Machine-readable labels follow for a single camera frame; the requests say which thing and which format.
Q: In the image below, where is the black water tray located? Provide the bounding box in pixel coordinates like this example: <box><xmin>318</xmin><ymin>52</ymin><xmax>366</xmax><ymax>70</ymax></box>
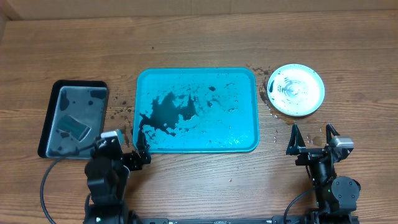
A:
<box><xmin>37</xmin><ymin>80</ymin><xmax>109</xmax><ymax>159</ymax></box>

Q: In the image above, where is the light blue plate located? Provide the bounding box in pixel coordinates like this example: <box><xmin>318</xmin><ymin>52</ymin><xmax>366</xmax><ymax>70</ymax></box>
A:
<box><xmin>266</xmin><ymin>63</ymin><xmax>325</xmax><ymax>117</ymax></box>

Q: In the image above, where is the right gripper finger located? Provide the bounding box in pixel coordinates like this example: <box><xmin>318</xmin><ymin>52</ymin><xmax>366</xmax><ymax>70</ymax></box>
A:
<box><xmin>326</xmin><ymin>123</ymin><xmax>340</xmax><ymax>144</ymax></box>
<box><xmin>286</xmin><ymin>123</ymin><xmax>306</xmax><ymax>155</ymax></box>

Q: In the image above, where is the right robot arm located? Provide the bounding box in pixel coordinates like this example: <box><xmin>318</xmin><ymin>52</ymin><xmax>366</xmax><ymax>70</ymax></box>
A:
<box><xmin>282</xmin><ymin>123</ymin><xmax>361</xmax><ymax>223</ymax></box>

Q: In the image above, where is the teal plastic tray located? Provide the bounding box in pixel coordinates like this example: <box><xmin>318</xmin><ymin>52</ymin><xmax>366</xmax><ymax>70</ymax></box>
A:
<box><xmin>132</xmin><ymin>67</ymin><xmax>259</xmax><ymax>153</ymax></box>

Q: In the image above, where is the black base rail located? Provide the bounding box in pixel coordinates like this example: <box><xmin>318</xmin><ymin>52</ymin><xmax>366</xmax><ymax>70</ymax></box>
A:
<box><xmin>124</xmin><ymin>215</ymin><xmax>360</xmax><ymax>224</ymax></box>

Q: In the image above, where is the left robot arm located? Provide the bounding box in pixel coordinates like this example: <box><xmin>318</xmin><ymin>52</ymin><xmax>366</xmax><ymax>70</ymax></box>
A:
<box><xmin>83</xmin><ymin>129</ymin><xmax>151</xmax><ymax>224</ymax></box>

